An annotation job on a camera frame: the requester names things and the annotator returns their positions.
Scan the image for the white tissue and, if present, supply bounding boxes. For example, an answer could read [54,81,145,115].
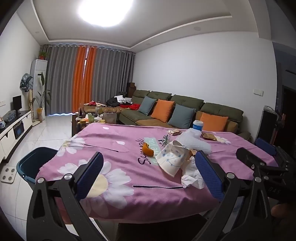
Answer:
[181,157,205,189]

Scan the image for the orange curtain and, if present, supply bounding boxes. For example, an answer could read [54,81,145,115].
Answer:
[72,46,88,113]
[83,46,97,105]

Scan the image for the blue cup with white lid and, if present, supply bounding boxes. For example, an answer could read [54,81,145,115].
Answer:
[193,120,204,133]

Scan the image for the brown snack packet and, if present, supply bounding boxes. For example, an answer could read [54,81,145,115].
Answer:
[200,132,218,141]

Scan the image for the round ceiling light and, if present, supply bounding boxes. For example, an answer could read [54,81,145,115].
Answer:
[77,0,135,27]

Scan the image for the white bathroom scale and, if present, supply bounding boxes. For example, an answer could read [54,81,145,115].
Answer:
[0,166,17,184]

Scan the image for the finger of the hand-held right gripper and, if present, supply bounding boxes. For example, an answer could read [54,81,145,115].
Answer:
[254,138,286,166]
[236,147,287,173]

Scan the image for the tall plant in yellow pot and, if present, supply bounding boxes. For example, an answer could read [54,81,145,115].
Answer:
[32,71,52,121]

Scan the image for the dark blue plastic bin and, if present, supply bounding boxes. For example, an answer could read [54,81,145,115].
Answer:
[16,147,59,186]

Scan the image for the grey-blue pillow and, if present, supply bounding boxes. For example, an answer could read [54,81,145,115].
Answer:
[138,95,157,116]
[167,103,196,129]

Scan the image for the black monitor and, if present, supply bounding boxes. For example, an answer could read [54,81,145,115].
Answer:
[12,95,23,111]

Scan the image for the pink floral blanket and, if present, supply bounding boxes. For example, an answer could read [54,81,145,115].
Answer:
[36,122,279,224]

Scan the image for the brown cardboard boxes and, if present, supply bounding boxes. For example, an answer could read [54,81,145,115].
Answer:
[126,82,136,97]

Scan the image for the person's right hand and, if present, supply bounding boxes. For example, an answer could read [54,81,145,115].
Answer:
[270,202,289,218]

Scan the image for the grey curtain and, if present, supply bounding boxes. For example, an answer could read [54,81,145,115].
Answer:
[42,44,78,116]
[92,46,136,103]

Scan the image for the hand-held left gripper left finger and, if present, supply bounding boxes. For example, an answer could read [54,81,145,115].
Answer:
[26,152,104,241]

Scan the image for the black cabinet appliance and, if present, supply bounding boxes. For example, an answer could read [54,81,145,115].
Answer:
[12,121,25,140]

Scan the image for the orange pillow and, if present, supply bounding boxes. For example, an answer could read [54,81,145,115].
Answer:
[150,99,175,123]
[199,113,229,132]

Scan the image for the cloth-covered standing fan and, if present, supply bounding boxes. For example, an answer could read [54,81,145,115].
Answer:
[19,73,34,121]

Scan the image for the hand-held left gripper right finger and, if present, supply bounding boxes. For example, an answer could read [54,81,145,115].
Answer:
[195,150,272,241]

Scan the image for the dark coffee table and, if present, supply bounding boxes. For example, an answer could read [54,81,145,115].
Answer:
[71,111,122,138]

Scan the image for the white blue-patterned paper cup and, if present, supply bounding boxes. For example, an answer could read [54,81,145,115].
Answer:
[155,140,193,178]

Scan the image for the olive green sectional sofa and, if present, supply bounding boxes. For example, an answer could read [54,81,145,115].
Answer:
[82,90,252,140]

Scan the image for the black case with silver trim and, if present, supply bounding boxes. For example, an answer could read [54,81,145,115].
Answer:
[256,105,278,144]

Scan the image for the white foam fruit net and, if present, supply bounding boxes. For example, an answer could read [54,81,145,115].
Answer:
[176,128,212,155]

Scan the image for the orange peel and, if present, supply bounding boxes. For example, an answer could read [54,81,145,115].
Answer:
[142,143,154,158]

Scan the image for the clear plastic bag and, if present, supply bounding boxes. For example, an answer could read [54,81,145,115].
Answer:
[3,110,17,122]

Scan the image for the white TV cabinet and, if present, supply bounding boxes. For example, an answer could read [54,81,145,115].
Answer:
[0,110,33,164]

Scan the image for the crumpled green silver wrapper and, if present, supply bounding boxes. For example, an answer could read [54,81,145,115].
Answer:
[159,134,171,147]

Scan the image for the white standing air conditioner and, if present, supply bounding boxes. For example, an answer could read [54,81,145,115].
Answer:
[31,59,48,121]

